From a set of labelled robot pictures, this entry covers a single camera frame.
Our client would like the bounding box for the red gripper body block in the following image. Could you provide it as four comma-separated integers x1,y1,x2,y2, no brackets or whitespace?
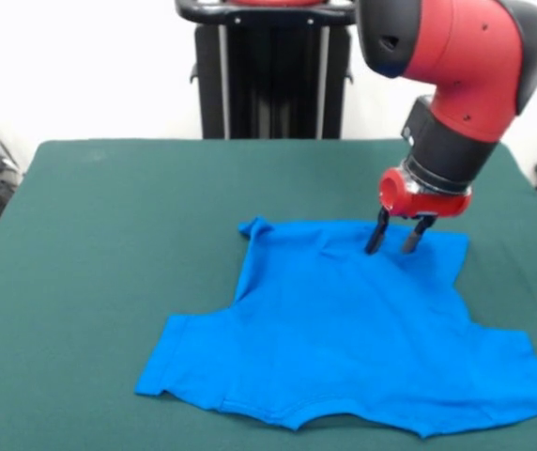
379,166,474,220

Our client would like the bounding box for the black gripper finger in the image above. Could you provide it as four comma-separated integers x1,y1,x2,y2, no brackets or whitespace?
365,206,391,256
402,213,433,255

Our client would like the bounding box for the blue shirt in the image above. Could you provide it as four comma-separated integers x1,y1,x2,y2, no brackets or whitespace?
134,215,537,438

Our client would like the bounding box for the dark green tablecloth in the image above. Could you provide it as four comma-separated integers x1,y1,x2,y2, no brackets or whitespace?
0,138,537,451

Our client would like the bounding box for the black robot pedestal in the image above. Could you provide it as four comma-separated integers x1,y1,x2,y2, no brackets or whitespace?
174,0,362,140

